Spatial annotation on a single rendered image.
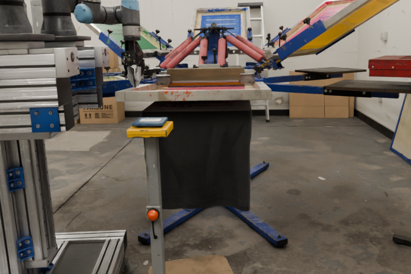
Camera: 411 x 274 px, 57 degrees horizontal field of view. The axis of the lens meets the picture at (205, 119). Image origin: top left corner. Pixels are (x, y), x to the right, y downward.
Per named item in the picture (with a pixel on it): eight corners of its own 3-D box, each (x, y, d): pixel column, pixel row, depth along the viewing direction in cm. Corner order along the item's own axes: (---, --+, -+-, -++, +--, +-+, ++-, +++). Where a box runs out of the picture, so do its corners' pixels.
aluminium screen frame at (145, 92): (271, 99, 139) (271, 89, 139) (115, 101, 144) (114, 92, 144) (259, 85, 217) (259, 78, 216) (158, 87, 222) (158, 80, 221)
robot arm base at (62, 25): (35, 37, 161) (32, 12, 159) (48, 37, 176) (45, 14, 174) (71, 35, 161) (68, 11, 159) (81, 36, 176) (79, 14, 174)
